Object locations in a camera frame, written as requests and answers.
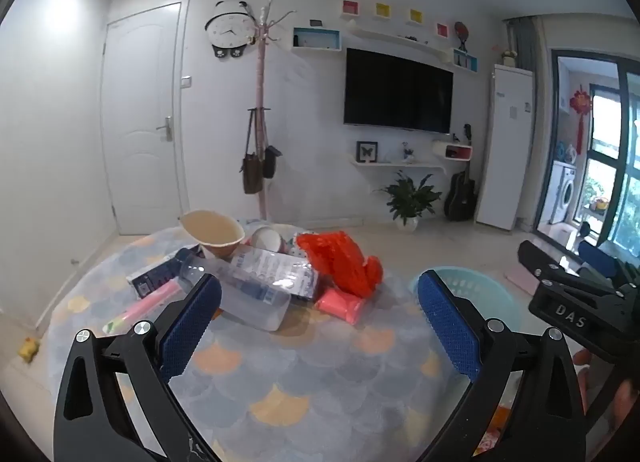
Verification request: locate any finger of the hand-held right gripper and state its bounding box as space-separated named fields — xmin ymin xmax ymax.
xmin=578 ymin=241 xmax=632 ymax=287
xmin=517 ymin=240 xmax=583 ymax=287

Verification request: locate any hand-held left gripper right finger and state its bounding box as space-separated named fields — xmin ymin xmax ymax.
xmin=417 ymin=269 xmax=588 ymax=462

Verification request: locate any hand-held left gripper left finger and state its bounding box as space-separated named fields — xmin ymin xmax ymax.
xmin=52 ymin=272 xmax=223 ymax=462

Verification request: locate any light blue plastic basket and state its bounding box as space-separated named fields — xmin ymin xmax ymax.
xmin=407 ymin=266 xmax=533 ymax=343

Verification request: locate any pink tube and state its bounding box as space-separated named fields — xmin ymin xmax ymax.
xmin=102 ymin=279 xmax=181 ymax=335

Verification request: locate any dark blue carton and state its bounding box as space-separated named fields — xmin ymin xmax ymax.
xmin=127 ymin=262 xmax=186 ymax=299

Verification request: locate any clear plastic bottle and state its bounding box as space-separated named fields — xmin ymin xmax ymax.
xmin=175 ymin=248 xmax=292 ymax=333

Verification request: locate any beige paper bowl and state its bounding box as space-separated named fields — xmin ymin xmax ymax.
xmin=179 ymin=210 xmax=246 ymax=260

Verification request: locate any pink packet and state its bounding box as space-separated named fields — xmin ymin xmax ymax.
xmin=315 ymin=288 xmax=366 ymax=327

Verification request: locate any white paper cup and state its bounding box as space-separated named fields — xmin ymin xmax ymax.
xmin=248 ymin=224 xmax=301 ymax=256

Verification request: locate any red plastic bag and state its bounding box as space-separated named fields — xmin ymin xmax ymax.
xmin=296 ymin=231 xmax=385 ymax=299

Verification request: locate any person's right hand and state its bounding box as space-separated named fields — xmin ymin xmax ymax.
xmin=572 ymin=348 xmax=640 ymax=438

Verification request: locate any pink floor mat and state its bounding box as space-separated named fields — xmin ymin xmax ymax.
xmin=505 ymin=262 xmax=543 ymax=295

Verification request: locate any white washing machine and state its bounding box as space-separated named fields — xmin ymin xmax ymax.
xmin=550 ymin=164 xmax=578 ymax=223

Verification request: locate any black acoustic guitar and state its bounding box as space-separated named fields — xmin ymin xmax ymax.
xmin=444 ymin=162 xmax=478 ymax=221

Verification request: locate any white standing air conditioner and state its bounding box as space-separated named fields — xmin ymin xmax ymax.
xmin=475 ymin=64 xmax=535 ymax=231

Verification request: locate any dotted white packet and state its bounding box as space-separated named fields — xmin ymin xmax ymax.
xmin=232 ymin=247 xmax=321 ymax=301

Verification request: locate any potted green plant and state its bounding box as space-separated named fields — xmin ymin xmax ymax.
xmin=375 ymin=171 xmax=443 ymax=233

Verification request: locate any white shelf with pink box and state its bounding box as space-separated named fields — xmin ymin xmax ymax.
xmin=432 ymin=140 xmax=473 ymax=163

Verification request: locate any red knot ornament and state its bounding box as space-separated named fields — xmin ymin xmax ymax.
xmin=570 ymin=86 xmax=592 ymax=155

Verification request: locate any brown hanging bag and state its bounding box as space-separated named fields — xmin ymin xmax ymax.
xmin=241 ymin=109 xmax=264 ymax=195

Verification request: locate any black hanging bag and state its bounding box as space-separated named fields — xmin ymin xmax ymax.
xmin=262 ymin=144 xmax=283 ymax=179

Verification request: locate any small blue box shelf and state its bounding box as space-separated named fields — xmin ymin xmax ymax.
xmin=452 ymin=48 xmax=478 ymax=71

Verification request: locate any grey curtain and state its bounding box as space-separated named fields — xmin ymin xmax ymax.
xmin=507 ymin=16 xmax=543 ymax=72

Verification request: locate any white door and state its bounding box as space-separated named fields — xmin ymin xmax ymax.
xmin=100 ymin=2 xmax=191 ymax=237

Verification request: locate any pink coat rack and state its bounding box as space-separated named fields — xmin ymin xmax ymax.
xmin=247 ymin=0 xmax=296 ymax=223

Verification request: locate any blue-lined box shelf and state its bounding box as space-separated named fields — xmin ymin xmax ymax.
xmin=292 ymin=26 xmax=342 ymax=53

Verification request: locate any dark sliding door frame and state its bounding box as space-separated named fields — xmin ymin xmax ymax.
xmin=532 ymin=49 xmax=640 ymax=263

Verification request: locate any low white wall shelf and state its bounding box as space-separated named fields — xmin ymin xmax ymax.
xmin=350 ymin=159 xmax=446 ymax=175

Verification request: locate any wall-mounted television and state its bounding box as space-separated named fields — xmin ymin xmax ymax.
xmin=344 ymin=48 xmax=455 ymax=135

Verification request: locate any curved white wall shelf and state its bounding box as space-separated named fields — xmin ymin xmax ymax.
xmin=345 ymin=19 xmax=453 ymax=65

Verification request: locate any panda wall clock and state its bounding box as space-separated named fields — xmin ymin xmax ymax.
xmin=204 ymin=0 xmax=256 ymax=58

